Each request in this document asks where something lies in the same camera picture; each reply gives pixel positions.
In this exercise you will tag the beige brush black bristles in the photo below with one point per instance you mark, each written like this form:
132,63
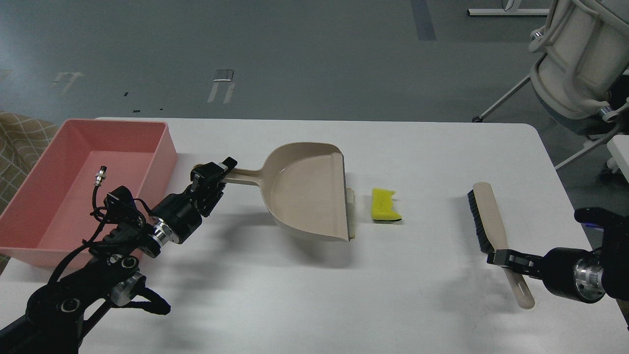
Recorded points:
491,233

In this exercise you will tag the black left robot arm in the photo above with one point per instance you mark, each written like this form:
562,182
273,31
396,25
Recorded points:
103,273

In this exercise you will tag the pink plastic bin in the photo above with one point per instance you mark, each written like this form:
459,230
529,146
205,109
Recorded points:
50,214

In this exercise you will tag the small wooden stick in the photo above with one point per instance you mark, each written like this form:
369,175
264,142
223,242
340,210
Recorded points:
351,212

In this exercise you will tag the beige plastic dustpan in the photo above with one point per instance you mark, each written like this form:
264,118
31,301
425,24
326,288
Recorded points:
303,187

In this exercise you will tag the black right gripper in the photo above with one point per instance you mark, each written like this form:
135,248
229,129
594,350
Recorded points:
573,274

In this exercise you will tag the white office chair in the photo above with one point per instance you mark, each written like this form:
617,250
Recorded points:
581,78

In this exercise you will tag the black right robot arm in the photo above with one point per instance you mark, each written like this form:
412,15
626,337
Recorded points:
613,251

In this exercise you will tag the white table leg bar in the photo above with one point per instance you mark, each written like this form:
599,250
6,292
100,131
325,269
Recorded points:
510,12

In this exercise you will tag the beige patterned cloth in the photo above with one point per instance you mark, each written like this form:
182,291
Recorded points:
22,142

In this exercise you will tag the white side table corner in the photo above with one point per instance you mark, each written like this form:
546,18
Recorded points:
618,163

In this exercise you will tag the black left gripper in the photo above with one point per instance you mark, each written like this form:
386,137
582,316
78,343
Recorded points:
177,216

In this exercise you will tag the yellow green sponge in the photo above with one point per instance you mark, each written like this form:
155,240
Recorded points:
382,206

